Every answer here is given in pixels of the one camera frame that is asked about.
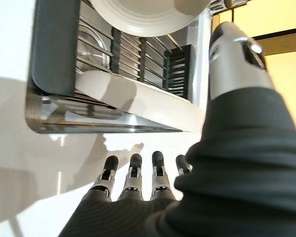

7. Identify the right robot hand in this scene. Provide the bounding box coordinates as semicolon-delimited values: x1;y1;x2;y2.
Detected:
58;21;296;237

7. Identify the black dish drying rack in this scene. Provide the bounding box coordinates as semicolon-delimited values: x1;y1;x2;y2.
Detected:
29;0;231;119

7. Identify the stainless steel sink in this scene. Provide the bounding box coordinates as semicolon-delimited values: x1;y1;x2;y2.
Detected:
24;0;214;135

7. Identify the large cream plate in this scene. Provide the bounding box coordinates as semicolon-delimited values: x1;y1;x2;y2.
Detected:
87;0;212;37

